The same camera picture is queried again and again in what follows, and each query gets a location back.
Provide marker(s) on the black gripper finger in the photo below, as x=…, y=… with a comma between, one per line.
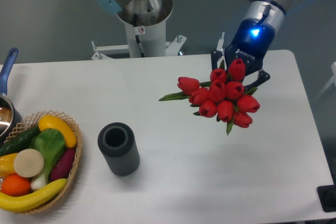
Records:
x=262, y=77
x=217, y=59

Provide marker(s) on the purple sweet potato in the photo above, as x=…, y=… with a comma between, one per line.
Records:
x=63, y=166

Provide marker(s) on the black device at edge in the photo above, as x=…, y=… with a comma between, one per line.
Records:
x=327, y=197

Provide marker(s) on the blue handled saucepan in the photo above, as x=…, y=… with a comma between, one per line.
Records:
x=9, y=115

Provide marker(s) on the green cucumber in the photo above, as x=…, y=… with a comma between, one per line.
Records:
x=20, y=142

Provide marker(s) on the orange fruit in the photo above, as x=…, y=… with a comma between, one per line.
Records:
x=15, y=185

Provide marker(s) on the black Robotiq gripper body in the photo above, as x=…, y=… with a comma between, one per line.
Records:
x=250, y=43

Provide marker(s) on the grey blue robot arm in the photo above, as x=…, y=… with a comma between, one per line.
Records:
x=270, y=13

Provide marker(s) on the yellow banana lower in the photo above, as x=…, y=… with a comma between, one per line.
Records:
x=32, y=200

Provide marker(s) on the dark grey ribbed vase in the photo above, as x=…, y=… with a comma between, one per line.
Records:
x=116, y=141

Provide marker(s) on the red tulip bouquet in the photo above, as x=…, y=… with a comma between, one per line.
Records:
x=223, y=97

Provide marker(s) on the beige round disc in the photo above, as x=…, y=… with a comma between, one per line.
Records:
x=28, y=163

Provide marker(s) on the woven wicker basket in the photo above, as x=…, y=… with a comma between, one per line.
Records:
x=33, y=120

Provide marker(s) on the yellow pepper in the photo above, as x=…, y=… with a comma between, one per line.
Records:
x=7, y=164

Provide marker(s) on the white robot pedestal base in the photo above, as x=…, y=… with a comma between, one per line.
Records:
x=145, y=27

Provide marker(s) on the white frame at right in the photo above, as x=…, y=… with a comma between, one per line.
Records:
x=329, y=86

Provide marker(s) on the green bok choy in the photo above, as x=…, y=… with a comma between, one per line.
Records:
x=51, y=144

